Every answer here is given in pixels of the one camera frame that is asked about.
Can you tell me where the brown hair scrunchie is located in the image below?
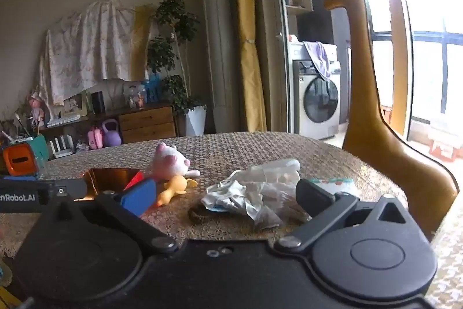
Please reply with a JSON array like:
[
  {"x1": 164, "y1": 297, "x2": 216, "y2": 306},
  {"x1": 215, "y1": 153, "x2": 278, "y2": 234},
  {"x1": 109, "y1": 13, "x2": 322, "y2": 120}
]
[{"x1": 187, "y1": 206, "x2": 214, "y2": 223}]

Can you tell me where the red tin box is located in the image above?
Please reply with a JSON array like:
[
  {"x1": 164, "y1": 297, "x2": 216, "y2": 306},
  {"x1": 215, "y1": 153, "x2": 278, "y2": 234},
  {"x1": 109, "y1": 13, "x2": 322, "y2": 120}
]
[{"x1": 74, "y1": 168, "x2": 145, "y2": 202}]

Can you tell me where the pink doll figure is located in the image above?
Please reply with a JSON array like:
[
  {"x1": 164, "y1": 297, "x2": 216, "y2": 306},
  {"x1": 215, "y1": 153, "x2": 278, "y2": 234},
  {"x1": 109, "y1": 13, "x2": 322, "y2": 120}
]
[{"x1": 29, "y1": 92, "x2": 51, "y2": 129}]

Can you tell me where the purple kettlebell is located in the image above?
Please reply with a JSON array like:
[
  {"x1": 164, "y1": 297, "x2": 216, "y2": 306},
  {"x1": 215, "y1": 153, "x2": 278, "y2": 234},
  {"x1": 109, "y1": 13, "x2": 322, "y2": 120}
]
[{"x1": 102, "y1": 119, "x2": 122, "y2": 147}]

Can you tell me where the beige standing air conditioner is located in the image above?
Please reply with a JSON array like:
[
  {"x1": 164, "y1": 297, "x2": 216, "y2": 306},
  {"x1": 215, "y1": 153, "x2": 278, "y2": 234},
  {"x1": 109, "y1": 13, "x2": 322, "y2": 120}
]
[{"x1": 197, "y1": 0, "x2": 241, "y2": 134}]

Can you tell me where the yellow curtain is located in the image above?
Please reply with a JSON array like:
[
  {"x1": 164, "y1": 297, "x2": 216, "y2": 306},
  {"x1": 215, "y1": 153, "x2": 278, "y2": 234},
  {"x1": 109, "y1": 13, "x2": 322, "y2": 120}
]
[{"x1": 231, "y1": 0, "x2": 267, "y2": 133}]

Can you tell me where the white makeup brush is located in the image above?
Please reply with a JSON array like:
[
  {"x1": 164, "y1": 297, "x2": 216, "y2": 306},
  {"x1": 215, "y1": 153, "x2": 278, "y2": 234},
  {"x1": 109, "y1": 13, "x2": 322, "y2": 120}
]
[{"x1": 14, "y1": 114, "x2": 31, "y2": 136}]

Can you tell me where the clear plastic bag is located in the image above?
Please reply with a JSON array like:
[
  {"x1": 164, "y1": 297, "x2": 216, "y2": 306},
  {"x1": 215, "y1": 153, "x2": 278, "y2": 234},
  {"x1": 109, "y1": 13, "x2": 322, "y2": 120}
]
[{"x1": 201, "y1": 171, "x2": 264, "y2": 213}]

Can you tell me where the brown giraffe figure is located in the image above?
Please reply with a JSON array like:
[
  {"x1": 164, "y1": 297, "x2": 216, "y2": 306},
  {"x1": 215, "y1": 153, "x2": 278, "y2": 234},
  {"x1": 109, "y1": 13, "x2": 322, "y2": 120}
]
[{"x1": 323, "y1": 0, "x2": 459, "y2": 241}]

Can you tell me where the photo frame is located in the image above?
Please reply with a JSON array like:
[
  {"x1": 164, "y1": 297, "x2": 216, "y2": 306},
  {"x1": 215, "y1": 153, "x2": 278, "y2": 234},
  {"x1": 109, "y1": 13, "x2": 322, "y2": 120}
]
[{"x1": 61, "y1": 92, "x2": 88, "y2": 118}]

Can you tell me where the white keyboard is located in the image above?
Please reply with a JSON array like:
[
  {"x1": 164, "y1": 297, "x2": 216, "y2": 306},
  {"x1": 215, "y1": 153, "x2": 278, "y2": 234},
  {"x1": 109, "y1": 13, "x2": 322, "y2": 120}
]
[{"x1": 46, "y1": 114, "x2": 81, "y2": 129}]

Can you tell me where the white router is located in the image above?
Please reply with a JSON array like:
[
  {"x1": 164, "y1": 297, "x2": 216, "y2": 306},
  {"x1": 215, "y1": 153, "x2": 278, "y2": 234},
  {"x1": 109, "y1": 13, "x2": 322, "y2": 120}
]
[{"x1": 50, "y1": 136, "x2": 75, "y2": 158}]

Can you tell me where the white plant pot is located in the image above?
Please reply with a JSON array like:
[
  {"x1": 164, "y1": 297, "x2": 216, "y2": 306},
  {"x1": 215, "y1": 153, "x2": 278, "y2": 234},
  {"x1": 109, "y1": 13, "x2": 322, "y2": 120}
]
[{"x1": 185, "y1": 105, "x2": 207, "y2": 136}]

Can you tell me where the floral draped cloth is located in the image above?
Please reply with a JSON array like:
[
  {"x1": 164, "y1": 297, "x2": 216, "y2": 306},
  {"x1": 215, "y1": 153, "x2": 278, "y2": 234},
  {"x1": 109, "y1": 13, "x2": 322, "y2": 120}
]
[{"x1": 39, "y1": 0, "x2": 150, "y2": 106}]

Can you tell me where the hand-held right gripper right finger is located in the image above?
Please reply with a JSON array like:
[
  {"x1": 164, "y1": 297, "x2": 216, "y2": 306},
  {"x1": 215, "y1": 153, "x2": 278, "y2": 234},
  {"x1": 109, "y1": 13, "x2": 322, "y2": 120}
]
[{"x1": 274, "y1": 179, "x2": 409, "y2": 253}]

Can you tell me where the blue box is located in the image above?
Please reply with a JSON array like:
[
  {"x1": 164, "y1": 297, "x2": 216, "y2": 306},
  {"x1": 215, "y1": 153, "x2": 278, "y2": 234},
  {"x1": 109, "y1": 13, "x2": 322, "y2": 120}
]
[{"x1": 143, "y1": 74, "x2": 161, "y2": 103}]

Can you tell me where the orange teal desk organizer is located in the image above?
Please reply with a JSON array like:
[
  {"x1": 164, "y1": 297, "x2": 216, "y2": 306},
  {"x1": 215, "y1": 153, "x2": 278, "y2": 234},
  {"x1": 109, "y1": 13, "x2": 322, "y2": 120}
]
[{"x1": 2, "y1": 134, "x2": 49, "y2": 176}]

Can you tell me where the clear toy package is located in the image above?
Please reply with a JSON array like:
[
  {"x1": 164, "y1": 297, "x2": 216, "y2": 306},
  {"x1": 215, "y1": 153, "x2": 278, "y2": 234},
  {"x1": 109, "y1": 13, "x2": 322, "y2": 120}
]
[{"x1": 123, "y1": 82, "x2": 146, "y2": 110}]

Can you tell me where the black speaker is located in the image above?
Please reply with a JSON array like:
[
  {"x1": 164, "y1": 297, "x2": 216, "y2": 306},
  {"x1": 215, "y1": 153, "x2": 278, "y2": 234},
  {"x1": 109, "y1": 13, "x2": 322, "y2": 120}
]
[{"x1": 91, "y1": 91, "x2": 106, "y2": 114}]

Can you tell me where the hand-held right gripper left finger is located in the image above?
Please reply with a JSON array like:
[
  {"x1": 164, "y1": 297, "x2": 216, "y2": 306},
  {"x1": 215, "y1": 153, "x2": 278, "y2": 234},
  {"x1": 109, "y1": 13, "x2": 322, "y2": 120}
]
[{"x1": 49, "y1": 179, "x2": 179, "y2": 255}]

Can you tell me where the pink toy case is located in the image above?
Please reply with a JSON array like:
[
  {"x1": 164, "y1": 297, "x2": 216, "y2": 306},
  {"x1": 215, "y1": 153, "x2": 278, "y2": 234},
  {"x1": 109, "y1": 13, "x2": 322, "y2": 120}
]
[{"x1": 88, "y1": 127, "x2": 104, "y2": 150}]

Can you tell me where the pink white plush toy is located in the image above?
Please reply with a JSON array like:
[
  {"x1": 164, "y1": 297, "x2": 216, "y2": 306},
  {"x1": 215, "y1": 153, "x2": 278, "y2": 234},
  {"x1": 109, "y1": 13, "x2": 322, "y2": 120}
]
[{"x1": 151, "y1": 142, "x2": 201, "y2": 183}]

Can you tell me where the green potted plant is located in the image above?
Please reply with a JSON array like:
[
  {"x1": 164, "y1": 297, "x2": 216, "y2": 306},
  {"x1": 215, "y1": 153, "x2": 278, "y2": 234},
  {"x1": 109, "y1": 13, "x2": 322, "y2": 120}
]
[{"x1": 146, "y1": 0, "x2": 207, "y2": 116}]

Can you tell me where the white washing machine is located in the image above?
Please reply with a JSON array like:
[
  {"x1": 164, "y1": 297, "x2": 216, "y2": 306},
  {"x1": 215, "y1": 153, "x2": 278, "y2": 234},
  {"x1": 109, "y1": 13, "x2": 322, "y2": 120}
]
[{"x1": 289, "y1": 41, "x2": 342, "y2": 140}]

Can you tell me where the red white crate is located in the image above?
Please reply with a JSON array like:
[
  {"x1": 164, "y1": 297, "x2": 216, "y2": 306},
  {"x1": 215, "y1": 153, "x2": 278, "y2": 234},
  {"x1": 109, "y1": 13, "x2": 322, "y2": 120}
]
[{"x1": 429, "y1": 139, "x2": 458, "y2": 163}]

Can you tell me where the pale purple cloth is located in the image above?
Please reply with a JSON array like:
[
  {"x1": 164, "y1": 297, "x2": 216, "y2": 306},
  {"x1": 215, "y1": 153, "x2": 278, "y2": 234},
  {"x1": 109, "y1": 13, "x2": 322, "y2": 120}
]
[{"x1": 303, "y1": 40, "x2": 332, "y2": 81}]

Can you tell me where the wooden sideboard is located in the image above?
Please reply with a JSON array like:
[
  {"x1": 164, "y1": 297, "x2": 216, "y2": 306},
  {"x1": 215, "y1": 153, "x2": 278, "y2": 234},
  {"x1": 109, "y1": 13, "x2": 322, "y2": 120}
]
[{"x1": 40, "y1": 102, "x2": 178, "y2": 158}]

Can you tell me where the white green tissue pack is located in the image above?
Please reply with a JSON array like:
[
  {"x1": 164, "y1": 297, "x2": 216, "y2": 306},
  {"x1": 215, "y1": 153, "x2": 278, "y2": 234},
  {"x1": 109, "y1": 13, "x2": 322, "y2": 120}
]
[{"x1": 307, "y1": 177, "x2": 357, "y2": 200}]

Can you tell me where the yellow duck plush toy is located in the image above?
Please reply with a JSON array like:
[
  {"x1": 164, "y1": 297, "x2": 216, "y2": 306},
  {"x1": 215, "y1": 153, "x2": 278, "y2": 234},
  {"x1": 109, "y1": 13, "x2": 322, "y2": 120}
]
[{"x1": 156, "y1": 176, "x2": 198, "y2": 209}]

